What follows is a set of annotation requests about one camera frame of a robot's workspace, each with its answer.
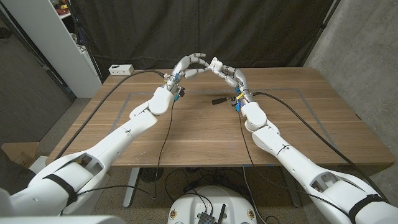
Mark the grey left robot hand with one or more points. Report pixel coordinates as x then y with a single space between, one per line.
180 67

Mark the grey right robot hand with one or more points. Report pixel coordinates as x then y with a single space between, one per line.
237 76

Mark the white airpods case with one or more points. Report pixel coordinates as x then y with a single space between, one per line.
216 64

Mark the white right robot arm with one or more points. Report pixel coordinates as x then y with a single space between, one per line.
280 143

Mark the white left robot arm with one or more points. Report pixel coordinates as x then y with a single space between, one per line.
124 137

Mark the black backdrop curtain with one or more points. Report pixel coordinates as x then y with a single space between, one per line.
264 31

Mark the white power strip box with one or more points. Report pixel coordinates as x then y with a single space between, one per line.
121 70

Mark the black backdrop stand pole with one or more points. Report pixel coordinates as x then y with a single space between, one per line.
315 43
90 53

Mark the black round floor fan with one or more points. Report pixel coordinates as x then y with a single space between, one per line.
151 174

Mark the grey table leg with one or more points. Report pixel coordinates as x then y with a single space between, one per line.
292 183

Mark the white table leg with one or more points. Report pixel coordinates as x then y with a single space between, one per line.
131 186

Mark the small red object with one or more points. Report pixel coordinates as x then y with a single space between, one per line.
63 11

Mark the white shelf cabinet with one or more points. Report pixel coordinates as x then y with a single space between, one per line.
53 40

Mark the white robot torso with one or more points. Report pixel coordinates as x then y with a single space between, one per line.
192 208

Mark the black antenna module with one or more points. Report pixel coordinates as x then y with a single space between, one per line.
206 217

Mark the brown cardboard box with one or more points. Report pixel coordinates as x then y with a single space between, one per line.
18 151

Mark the person's dark trouser leg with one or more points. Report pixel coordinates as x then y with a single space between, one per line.
12 177

